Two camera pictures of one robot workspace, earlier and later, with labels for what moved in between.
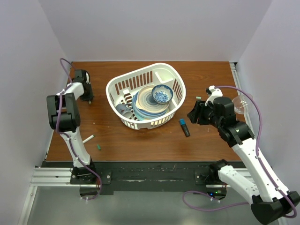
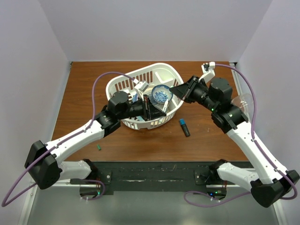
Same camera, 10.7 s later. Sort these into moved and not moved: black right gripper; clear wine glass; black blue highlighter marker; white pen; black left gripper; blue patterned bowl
Moved: white pen; black left gripper; black right gripper
Not moved: clear wine glass; blue patterned bowl; black blue highlighter marker
